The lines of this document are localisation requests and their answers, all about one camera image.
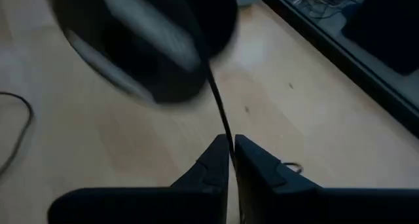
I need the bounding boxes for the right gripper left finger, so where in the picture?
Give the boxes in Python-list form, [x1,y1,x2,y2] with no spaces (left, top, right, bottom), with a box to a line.
[169,134,230,189]

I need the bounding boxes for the black spool with white labels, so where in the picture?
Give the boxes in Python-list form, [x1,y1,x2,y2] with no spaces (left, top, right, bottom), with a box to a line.
[47,0,240,106]

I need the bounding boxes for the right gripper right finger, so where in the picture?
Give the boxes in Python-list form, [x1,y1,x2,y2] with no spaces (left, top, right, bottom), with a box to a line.
[234,134,324,198]

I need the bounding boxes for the black box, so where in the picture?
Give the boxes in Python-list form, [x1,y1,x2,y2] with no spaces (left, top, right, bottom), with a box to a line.
[341,0,419,77]

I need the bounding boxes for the thin black cord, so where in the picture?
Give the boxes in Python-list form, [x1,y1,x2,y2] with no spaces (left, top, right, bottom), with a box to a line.
[0,66,304,177]

